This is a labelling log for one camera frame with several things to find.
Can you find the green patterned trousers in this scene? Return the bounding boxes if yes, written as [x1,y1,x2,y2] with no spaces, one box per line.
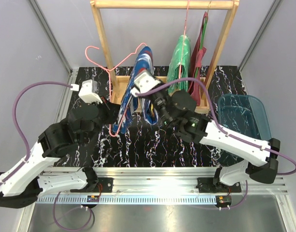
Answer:
[167,35,191,82]

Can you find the blue patterned trousers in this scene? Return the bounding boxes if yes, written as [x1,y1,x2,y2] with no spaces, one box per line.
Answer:
[113,46,160,133]

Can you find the pink wire hanger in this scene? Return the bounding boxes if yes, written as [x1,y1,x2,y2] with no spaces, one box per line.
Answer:
[85,43,148,136]
[177,0,190,80]

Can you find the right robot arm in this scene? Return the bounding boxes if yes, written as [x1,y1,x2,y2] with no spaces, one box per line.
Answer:
[135,78,280,193]

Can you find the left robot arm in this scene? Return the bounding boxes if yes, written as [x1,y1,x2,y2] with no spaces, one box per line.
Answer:
[0,98,120,209]

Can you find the green plastic hanger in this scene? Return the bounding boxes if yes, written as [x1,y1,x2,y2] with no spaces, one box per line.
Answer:
[193,12,208,78]

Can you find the wooden clothes rack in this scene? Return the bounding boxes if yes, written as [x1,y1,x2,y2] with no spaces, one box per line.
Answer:
[90,0,240,114]

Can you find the maroon tank top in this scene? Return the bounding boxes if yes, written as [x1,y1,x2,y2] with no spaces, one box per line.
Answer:
[188,12,208,106]

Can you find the teal plastic bin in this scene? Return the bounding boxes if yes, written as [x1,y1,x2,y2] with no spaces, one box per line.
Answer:
[217,94,272,141]

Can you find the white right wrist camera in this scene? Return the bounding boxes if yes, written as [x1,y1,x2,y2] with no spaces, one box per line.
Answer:
[130,70,162,97]

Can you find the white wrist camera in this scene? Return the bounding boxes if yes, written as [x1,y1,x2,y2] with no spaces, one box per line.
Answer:
[130,70,162,97]
[70,79,103,104]

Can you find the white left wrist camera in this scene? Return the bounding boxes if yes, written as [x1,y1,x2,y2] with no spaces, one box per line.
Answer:
[70,79,103,104]

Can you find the aluminium frame rail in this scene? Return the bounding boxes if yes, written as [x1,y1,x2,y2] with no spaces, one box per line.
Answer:
[28,0,75,122]

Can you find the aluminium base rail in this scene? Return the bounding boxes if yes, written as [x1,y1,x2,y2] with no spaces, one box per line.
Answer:
[37,168,288,205]

